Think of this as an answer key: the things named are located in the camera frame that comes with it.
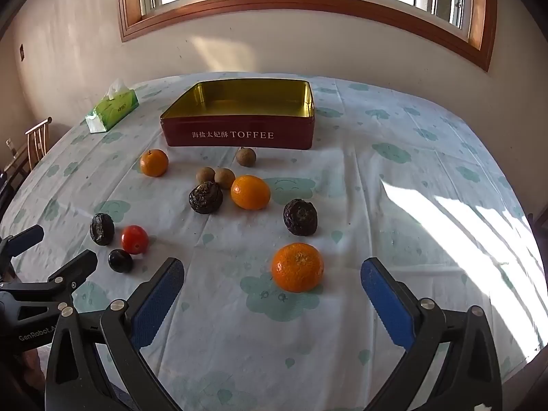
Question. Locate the wooden chair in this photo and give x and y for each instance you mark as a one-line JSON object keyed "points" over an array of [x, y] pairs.
{"points": [[24, 160]]}

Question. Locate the large orange mandarin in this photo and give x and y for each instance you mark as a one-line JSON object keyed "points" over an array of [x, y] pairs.
{"points": [[297, 267]]}

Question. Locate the green tissue pack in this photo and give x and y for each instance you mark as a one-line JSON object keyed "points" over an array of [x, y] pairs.
{"points": [[117, 103]]}

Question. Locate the small dark plum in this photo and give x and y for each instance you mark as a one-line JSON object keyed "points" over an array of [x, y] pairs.
{"points": [[120, 261]]}

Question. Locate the small stemmed orange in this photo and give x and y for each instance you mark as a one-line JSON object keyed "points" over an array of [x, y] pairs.
{"points": [[153, 163]]}

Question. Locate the cloud pattern tablecloth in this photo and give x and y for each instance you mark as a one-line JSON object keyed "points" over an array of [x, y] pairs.
{"points": [[390, 175]]}

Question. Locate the red toffee tin box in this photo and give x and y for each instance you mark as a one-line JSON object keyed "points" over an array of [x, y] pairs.
{"points": [[271, 113]]}

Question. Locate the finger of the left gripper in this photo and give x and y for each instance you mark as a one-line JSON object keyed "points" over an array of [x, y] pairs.
{"points": [[70, 271], [13, 246]]}

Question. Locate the red cherry tomato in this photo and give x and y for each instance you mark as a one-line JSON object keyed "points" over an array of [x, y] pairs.
{"points": [[134, 239]]}

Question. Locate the smooth orange mandarin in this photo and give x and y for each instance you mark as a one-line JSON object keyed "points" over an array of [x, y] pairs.
{"points": [[250, 193]]}

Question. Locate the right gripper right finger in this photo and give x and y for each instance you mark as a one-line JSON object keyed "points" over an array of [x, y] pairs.
{"points": [[469, 378]]}

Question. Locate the wrinkled dark passion fruit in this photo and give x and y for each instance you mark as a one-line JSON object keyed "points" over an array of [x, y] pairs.
{"points": [[206, 198]]}

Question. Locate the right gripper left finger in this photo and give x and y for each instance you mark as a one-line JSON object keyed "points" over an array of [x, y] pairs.
{"points": [[96, 362]]}

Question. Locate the brown longan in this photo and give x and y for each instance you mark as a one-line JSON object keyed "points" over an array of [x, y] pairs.
{"points": [[246, 157], [205, 174], [224, 177]]}

